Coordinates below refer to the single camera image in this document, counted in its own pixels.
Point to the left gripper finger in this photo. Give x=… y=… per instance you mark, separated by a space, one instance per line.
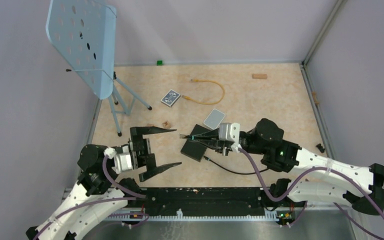
x=152 y=170
x=148 y=130

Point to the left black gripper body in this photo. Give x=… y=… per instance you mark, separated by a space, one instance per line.
x=141 y=153

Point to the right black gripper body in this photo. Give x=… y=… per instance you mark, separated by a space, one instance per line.
x=225 y=145

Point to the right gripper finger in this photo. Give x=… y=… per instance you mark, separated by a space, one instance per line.
x=208 y=135
x=209 y=143

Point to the grey card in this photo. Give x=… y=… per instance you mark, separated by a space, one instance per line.
x=214 y=119

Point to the black network switch box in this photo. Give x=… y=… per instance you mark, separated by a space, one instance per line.
x=195 y=150

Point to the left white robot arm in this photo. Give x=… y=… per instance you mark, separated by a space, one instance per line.
x=96 y=194

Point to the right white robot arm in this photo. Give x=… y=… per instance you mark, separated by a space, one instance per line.
x=318 y=178

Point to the blue playing card deck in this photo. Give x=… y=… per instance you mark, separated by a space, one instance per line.
x=170 y=98

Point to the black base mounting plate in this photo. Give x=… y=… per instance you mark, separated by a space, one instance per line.
x=208 y=202

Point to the long wooden block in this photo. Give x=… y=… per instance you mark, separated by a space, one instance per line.
x=259 y=76

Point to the small black clip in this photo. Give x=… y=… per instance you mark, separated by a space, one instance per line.
x=320 y=148

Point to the light blue music stand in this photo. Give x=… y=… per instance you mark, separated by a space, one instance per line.
x=84 y=34

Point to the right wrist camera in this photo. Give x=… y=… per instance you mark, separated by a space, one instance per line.
x=230 y=132

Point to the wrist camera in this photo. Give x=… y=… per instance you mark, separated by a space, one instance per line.
x=230 y=132
x=122 y=160

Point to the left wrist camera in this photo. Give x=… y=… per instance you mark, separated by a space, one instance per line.
x=122 y=160

